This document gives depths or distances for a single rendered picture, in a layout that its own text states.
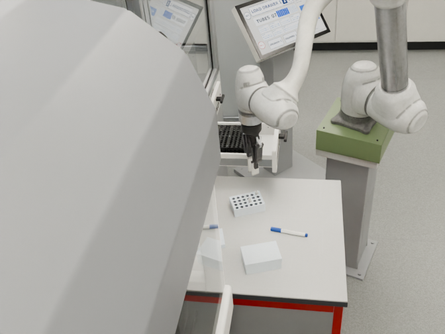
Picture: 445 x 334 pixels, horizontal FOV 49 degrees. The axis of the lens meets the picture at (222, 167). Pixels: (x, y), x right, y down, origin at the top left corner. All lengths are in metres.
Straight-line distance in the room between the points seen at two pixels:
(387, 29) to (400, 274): 1.44
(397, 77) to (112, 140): 1.36
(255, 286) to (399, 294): 1.18
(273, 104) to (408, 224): 1.69
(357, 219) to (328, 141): 0.48
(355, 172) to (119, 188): 1.74
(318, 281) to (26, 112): 1.21
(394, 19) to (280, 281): 0.94
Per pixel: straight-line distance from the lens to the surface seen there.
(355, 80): 2.12
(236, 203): 1.93
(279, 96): 1.59
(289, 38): 2.78
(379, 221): 3.08
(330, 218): 1.93
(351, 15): 4.92
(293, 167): 3.36
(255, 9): 2.74
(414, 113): 2.01
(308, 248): 1.81
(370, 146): 2.18
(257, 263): 1.69
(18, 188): 0.64
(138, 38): 1.00
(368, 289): 2.70
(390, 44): 1.84
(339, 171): 2.37
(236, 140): 2.10
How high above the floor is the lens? 2.06
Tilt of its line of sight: 37 degrees down
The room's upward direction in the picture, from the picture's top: 5 degrees counter-clockwise
